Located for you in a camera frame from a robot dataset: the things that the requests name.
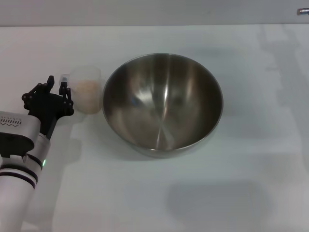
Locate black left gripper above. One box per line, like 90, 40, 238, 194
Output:
21, 76, 74, 141

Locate white rice grains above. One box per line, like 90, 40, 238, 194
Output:
72, 81, 101, 114

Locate clear plastic measuring cup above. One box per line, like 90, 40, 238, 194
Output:
59, 65, 102, 114

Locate stainless steel mixing bowl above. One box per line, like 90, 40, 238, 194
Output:
102, 52, 224, 159

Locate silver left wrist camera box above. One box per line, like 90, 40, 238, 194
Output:
0, 111, 41, 159

